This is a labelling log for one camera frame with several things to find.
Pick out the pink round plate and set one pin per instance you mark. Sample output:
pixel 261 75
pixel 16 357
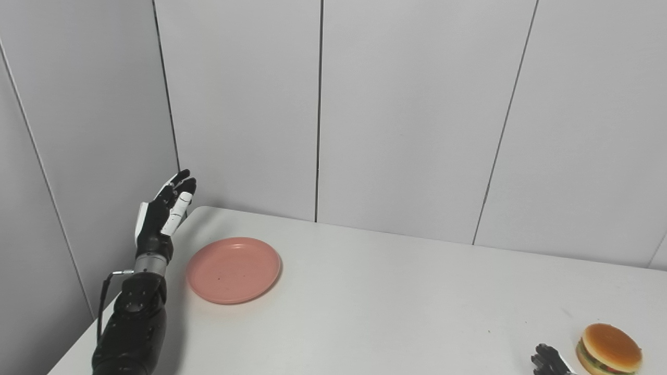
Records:
pixel 233 271

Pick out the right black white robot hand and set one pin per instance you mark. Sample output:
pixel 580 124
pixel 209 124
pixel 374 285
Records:
pixel 550 362

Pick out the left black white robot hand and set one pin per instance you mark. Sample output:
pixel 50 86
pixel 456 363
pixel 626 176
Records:
pixel 156 224

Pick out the toy hamburger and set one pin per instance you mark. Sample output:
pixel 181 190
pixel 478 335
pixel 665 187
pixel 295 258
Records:
pixel 609 348

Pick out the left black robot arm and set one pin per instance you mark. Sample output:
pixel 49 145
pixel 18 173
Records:
pixel 133 328

